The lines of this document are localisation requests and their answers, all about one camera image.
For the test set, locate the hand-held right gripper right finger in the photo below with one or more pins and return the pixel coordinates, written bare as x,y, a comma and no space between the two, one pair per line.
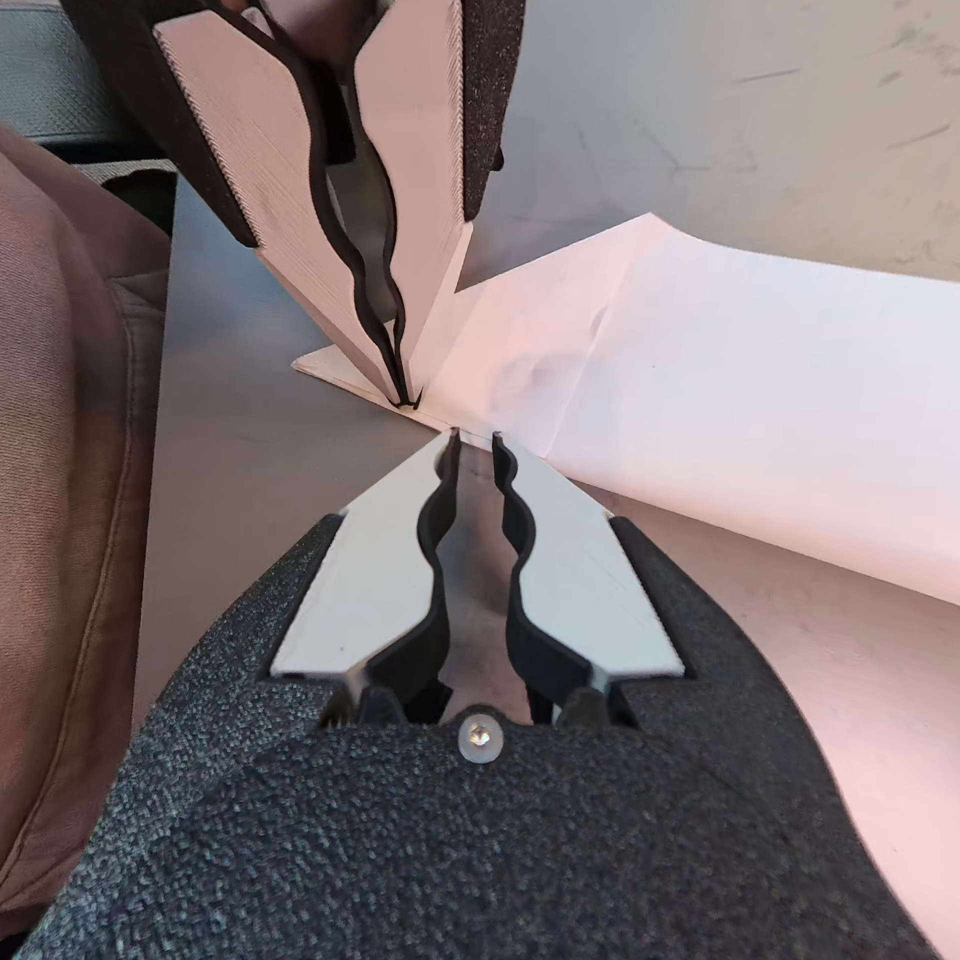
600,600

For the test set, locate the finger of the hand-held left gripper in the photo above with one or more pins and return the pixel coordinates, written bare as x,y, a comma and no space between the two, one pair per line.
420,150
255,150

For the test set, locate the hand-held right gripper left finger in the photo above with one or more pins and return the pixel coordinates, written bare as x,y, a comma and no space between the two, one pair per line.
360,600

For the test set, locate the white paper sheet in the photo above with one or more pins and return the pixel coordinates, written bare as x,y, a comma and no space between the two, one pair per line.
712,375

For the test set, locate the grey desk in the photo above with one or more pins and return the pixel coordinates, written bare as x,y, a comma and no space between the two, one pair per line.
675,112

